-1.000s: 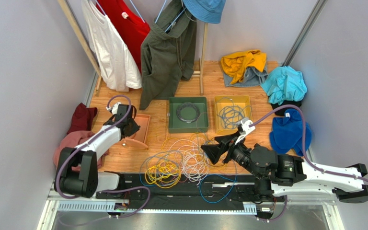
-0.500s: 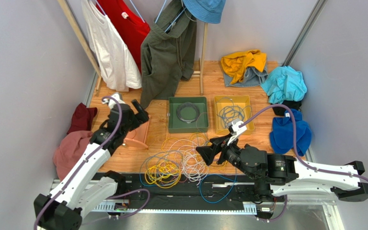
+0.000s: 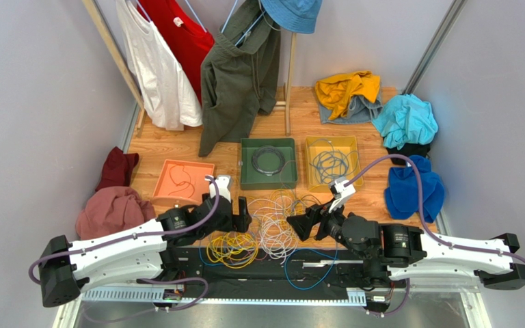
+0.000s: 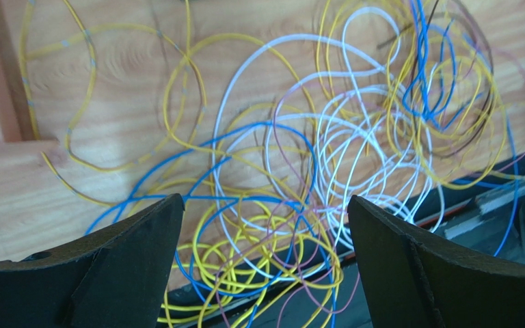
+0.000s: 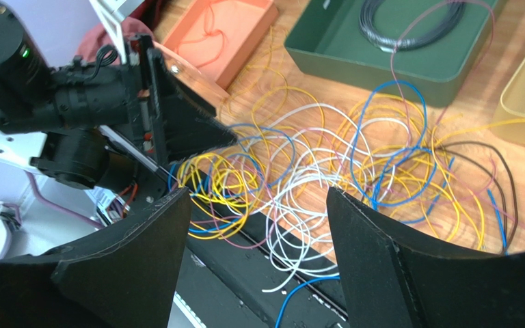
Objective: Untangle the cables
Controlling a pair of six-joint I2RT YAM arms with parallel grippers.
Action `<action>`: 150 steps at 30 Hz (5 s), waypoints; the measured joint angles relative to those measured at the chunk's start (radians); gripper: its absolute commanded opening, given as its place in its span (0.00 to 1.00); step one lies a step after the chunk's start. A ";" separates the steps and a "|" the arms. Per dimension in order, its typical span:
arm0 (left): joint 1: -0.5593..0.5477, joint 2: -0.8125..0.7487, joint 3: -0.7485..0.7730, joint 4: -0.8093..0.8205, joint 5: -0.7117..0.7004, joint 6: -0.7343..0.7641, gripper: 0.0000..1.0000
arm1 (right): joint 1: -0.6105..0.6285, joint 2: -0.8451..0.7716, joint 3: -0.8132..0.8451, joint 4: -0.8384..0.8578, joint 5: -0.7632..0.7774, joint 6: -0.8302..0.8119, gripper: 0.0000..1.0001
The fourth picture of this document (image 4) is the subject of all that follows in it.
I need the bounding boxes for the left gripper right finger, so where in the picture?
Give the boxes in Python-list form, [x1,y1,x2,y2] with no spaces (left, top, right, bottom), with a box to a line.
[347,195,525,327]

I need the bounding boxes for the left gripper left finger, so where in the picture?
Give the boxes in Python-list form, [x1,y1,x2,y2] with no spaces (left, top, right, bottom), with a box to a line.
[0,194,185,327]

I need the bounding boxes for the pink thin cable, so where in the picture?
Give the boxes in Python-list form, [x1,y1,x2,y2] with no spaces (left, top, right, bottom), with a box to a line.
[212,91,525,328]

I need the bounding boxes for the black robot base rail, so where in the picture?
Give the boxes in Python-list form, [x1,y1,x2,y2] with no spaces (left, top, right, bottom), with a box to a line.
[162,143,525,328]

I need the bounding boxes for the white cable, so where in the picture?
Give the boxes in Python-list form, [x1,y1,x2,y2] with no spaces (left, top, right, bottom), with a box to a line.
[211,5,448,256]

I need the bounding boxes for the yellow cable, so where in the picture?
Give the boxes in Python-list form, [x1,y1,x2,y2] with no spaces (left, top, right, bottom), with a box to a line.
[16,0,525,328]

